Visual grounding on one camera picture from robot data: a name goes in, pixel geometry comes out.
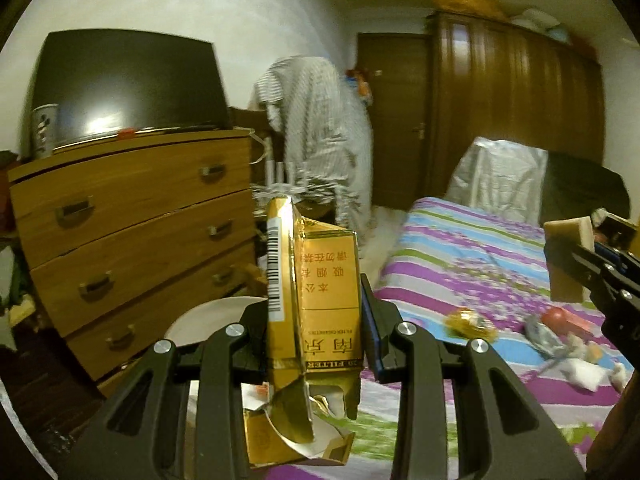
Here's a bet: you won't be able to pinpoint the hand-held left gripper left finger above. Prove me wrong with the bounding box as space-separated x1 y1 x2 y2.
57 302 271 480

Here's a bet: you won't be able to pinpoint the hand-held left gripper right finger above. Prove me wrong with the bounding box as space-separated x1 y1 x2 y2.
357 272 586 480

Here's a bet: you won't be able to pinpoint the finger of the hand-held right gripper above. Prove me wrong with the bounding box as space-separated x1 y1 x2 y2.
592 242 633 271
545 237 608 291

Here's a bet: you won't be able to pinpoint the tan sponge block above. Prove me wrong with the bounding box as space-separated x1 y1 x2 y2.
543 216 596 305

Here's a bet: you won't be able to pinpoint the white plastic bucket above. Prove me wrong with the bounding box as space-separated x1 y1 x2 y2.
164 296 268 348

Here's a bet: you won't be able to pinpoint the gold cigarette box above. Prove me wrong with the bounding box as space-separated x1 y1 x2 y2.
242 196 362 468

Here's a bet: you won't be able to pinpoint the silver foil wrapper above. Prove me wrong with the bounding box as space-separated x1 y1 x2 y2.
522 320 568 361

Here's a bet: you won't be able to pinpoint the wooden nightstand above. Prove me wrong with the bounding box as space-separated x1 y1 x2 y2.
600 212 635 248

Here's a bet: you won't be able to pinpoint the pink snack packet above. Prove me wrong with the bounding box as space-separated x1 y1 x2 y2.
567 312 601 338

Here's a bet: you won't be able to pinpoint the red apple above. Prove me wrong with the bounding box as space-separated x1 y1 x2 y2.
542 307 576 331

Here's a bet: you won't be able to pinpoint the white crumpled paper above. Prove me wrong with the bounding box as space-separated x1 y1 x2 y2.
611 362 632 392

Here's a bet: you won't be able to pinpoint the black cloth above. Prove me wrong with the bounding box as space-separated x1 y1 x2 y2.
540 150 631 226

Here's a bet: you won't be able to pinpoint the white crumpled tissue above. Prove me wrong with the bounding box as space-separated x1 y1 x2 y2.
562 360 613 393

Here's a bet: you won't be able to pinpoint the orange candy wrapper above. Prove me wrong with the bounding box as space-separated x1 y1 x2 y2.
445 307 498 340

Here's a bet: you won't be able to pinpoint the striped floral bedsheet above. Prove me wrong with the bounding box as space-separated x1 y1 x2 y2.
265 196 640 480

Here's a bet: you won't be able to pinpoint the silver furniture cover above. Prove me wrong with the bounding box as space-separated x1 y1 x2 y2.
445 136 551 226

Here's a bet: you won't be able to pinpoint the white router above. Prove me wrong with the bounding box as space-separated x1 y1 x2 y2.
265 157 297 188

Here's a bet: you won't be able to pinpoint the brown wooden wardrobe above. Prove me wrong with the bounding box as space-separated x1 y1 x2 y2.
425 10 607 211

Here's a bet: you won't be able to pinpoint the wooden chest of drawers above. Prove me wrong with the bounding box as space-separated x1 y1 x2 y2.
7 127 261 396

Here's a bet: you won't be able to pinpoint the grey striped cloth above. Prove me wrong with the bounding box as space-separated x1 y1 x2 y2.
254 56 376 233

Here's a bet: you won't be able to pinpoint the brown wooden door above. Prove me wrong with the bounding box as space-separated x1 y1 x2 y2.
356 32 433 211

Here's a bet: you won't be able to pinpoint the white bag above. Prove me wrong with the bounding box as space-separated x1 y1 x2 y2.
510 7 561 31

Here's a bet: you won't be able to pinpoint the colourful hanging bags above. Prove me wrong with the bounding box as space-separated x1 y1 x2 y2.
346 69 375 106

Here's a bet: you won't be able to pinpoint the orange bag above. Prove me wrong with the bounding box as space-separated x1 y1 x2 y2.
431 0 511 23

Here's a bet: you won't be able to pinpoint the black monitor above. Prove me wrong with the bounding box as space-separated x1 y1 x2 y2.
31 29 233 153

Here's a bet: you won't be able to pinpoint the patterned paper cup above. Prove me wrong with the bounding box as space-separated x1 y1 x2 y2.
31 103 60 160

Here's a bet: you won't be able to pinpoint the white cables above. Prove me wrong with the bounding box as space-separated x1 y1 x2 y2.
250 180 341 211

